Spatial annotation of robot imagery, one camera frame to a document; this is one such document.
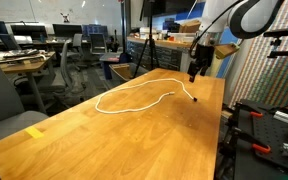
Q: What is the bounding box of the orange black bar clamp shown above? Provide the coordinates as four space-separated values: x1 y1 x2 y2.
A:
232 127 271 154

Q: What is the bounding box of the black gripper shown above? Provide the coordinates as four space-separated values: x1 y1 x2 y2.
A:
188 44 214 82

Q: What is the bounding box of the white braided cord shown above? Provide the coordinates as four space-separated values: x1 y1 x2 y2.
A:
94 77 198 115

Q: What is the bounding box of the black camera on stand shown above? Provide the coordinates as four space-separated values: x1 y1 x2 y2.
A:
263 28 288 58

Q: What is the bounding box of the wooden office desk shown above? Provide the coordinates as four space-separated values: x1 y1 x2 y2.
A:
0 51 55 113

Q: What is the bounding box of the grey mesh office chair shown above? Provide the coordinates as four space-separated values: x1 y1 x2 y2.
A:
37 40 86 109

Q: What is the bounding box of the black drawer cabinet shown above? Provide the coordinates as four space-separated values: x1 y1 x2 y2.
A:
127 37 192 72

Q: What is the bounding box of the black computer monitor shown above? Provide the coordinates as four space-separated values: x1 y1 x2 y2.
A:
53 24 82 37

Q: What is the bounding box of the black camera tripod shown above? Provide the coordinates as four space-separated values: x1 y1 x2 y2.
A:
133 0 159 77

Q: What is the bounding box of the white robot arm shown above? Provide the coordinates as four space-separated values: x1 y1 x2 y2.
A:
187 0 285 82

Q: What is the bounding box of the grey storage bin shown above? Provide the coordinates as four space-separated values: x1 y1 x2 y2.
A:
109 63 148 83

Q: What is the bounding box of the black perforated breadboard plate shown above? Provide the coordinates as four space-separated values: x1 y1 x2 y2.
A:
234 99 288 180

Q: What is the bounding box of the yellow tape piece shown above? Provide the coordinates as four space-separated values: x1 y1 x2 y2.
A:
25 126 44 139

